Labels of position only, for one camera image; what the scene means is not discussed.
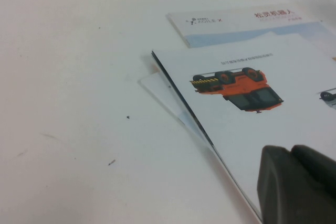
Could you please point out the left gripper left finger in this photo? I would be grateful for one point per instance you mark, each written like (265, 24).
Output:
(283, 195)

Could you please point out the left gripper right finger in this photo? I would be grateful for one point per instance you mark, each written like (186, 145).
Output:
(317, 163)

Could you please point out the white logistics brochure with trucks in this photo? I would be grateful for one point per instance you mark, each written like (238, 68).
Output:
(262, 129)

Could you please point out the white and blue AgileX brochure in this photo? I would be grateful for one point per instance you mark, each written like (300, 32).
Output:
(236, 32)

